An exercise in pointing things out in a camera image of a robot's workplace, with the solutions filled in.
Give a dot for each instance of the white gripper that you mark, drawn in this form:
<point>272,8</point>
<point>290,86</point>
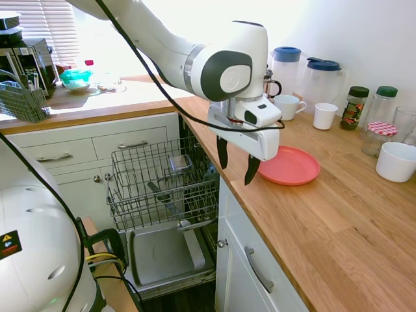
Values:
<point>250,141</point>

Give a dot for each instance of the pink plate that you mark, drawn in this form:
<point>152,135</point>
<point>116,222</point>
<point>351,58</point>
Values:
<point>292,165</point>

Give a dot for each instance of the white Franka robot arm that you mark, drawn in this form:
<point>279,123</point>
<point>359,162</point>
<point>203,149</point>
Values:
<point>169,42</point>

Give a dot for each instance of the steel dishwasher door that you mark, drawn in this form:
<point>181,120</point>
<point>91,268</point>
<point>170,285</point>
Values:
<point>159,256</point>

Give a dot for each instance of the clear glass container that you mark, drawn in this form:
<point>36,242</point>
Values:
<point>180,164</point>

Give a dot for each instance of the glass french press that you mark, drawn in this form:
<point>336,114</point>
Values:
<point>271,87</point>

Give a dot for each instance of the black kitchen utensil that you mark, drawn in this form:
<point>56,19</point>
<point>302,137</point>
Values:
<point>156,190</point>

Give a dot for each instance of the clear pitcher with blue lid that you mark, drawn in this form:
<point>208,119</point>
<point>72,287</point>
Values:
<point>286,68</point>
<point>321,84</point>

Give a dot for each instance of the white cabinet with doors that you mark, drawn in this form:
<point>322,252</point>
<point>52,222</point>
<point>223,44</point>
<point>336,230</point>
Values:
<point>234,276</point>

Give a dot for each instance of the dark jar with black lid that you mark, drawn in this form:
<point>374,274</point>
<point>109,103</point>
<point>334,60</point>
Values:
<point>354,113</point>

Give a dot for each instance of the jar with red checkered lid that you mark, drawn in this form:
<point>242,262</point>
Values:
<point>382,128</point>

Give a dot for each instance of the black clamp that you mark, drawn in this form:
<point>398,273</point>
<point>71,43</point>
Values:
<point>112,240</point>

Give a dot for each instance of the clear glass dish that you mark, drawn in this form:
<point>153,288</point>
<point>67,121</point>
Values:
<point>109,86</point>

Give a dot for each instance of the clear jar with green lid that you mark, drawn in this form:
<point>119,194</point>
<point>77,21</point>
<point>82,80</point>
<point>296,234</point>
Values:
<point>383,107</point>

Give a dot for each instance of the white cabinet with drawers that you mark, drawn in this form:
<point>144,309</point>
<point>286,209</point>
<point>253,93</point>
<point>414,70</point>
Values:
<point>81,139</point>

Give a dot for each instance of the white ceramic bowl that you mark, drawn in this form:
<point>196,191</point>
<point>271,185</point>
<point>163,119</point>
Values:
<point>396,162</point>

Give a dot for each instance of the clear drinking glass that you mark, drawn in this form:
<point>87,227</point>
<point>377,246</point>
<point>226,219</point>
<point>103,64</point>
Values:
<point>406,123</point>

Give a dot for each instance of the bottle with red cap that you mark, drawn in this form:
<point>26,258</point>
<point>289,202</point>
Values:
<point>89,62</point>

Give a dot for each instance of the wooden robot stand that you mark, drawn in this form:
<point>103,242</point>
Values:
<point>113,292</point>

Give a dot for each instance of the bowl with green lid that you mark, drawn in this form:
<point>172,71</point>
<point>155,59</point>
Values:
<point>76,76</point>

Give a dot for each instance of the small red box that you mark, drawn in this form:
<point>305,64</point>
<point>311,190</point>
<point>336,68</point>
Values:
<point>63,69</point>

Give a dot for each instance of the grey cutlery basket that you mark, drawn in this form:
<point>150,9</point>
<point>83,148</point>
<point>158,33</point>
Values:
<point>22,104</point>

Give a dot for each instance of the black toaster oven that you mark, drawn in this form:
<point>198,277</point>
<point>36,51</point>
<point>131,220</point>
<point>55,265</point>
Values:
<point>29,61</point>

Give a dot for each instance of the white window blinds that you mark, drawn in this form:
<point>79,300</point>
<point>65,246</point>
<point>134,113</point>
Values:
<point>48,26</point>

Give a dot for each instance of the black warning sticker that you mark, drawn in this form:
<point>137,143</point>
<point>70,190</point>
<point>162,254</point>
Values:
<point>9,245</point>

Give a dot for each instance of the black and white appliance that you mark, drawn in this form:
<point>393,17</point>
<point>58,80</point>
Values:
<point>9,35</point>

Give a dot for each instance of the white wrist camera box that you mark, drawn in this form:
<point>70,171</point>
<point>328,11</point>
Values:
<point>260,112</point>

